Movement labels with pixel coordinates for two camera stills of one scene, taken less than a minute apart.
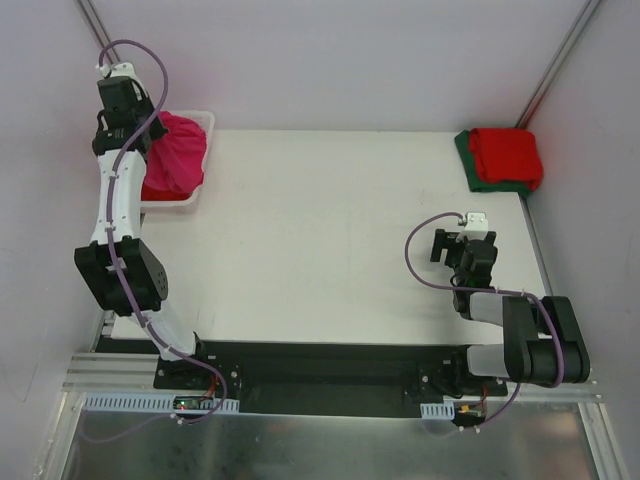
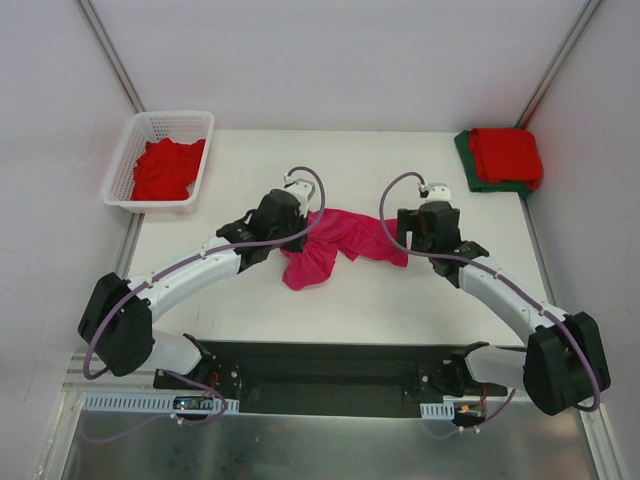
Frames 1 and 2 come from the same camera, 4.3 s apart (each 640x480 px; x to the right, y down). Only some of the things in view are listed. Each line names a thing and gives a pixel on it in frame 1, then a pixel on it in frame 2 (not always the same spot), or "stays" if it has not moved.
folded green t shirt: [476, 183] stays
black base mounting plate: [330, 378] stays
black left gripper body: [151, 128] → [296, 240]
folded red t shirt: [507, 154] stays
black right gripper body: [445, 245] → [407, 232]
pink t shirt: [175, 160] → [393, 228]
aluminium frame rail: [114, 374] stays
